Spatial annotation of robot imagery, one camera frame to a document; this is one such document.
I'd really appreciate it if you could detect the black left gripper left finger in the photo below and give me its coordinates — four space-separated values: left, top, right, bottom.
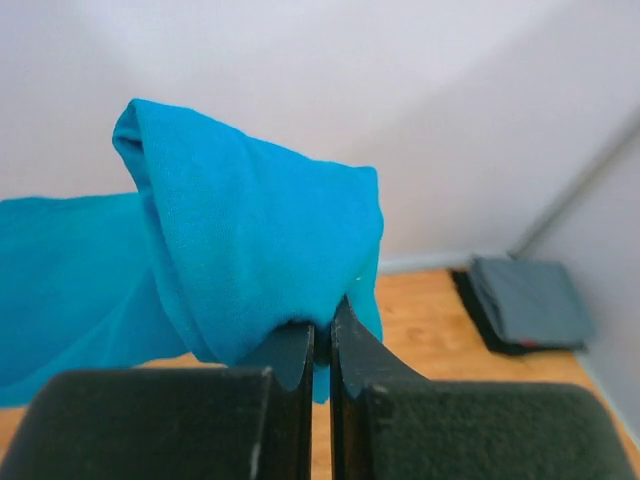
1 324 314 479

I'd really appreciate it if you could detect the blue t shirt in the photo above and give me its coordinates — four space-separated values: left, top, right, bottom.
1 99 383 407

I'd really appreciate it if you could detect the folded grey t shirt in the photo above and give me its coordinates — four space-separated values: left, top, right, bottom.
468 257 596 346

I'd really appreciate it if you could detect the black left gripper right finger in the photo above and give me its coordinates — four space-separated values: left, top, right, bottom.
331 300 635 480

